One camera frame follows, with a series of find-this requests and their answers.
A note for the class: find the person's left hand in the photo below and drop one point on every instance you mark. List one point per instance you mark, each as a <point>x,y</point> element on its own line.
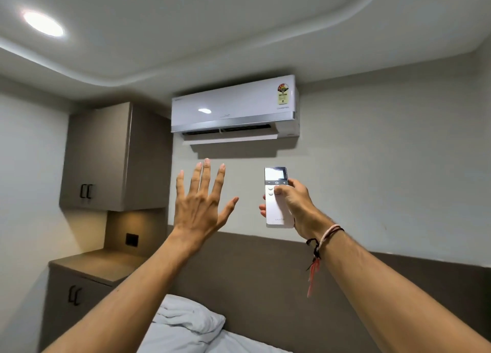
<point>197,212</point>

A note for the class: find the person's right hand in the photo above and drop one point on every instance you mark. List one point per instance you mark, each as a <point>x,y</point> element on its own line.
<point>297,208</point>

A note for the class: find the person's left middle finger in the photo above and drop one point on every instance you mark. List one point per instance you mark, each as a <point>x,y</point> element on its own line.
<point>205,177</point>

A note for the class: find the person's left little finger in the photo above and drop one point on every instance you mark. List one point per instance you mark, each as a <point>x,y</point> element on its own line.
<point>180,185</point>

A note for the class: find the person's right thumb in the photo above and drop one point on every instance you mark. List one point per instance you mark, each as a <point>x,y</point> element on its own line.
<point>285,191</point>

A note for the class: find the person's left thumb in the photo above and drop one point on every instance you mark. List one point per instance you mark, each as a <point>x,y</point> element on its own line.
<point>228,208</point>

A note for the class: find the white remote control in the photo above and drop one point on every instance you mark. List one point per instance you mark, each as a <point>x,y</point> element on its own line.
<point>277,199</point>

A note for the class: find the person's right forearm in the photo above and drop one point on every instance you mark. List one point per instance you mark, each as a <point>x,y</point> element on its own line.
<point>399,299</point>

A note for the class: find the person's left forearm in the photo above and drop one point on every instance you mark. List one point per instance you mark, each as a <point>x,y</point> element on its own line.
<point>126,299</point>

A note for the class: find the brown padded headboard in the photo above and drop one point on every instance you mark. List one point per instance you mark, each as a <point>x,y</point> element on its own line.
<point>268,283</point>

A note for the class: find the white pillow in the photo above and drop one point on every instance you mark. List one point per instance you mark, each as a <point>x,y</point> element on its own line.
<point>191,314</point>

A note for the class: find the white bed sheet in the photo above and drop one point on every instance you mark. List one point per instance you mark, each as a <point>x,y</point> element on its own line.
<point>199,341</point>

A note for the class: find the beige bedside cabinet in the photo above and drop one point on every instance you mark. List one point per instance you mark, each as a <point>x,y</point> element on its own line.
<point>76,287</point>

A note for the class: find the round ceiling light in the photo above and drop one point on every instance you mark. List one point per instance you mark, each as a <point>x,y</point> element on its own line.
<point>43,23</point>

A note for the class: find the black wall socket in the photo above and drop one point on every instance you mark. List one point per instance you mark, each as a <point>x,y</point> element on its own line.
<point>132,240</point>

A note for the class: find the beige wall cabinet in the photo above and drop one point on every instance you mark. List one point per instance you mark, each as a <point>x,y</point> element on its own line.
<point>111,157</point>

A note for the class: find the white wall air conditioner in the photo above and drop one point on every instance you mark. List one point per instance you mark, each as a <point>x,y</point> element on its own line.
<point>238,109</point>

